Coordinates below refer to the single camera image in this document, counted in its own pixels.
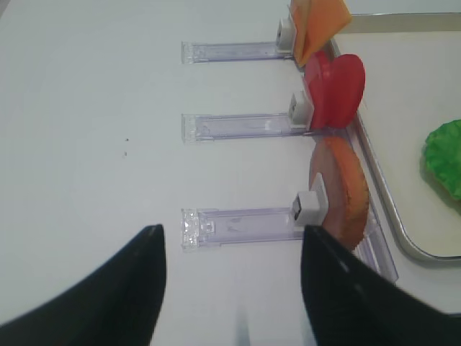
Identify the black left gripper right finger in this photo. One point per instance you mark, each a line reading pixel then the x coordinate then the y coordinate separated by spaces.
pixel 348 303

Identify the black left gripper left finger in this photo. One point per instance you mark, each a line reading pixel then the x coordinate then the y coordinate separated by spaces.
pixel 118 304

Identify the green lettuce leaf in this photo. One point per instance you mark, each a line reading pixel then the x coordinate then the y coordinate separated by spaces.
pixel 442 157

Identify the inner red tomato slice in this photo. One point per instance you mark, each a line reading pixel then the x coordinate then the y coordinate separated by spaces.
pixel 337 104

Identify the red tomato slice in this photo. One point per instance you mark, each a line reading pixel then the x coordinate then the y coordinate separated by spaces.
pixel 317 71
pixel 337 104

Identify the outer red tomato slice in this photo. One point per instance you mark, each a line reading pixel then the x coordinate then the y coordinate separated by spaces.
pixel 317 71

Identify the upright orange cheese slice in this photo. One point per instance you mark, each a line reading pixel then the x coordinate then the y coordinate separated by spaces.
pixel 326 18

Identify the leaning orange cheese slice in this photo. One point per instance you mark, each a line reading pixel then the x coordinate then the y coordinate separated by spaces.
pixel 299 12

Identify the white pusher block near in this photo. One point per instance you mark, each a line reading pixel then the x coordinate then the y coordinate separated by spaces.
pixel 311 207

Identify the white pusher block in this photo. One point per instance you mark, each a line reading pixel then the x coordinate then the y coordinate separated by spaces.
pixel 286 35
pixel 301 109
pixel 311 207

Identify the left clear acrylic rack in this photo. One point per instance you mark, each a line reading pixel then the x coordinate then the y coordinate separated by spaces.
pixel 213 227

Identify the white pusher block middle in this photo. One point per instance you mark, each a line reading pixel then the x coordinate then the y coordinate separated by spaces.
pixel 301 109

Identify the white rectangular tray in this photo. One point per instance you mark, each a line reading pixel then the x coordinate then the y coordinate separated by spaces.
pixel 412 64

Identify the white pusher block far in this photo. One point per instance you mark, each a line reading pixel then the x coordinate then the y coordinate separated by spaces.
pixel 286 35

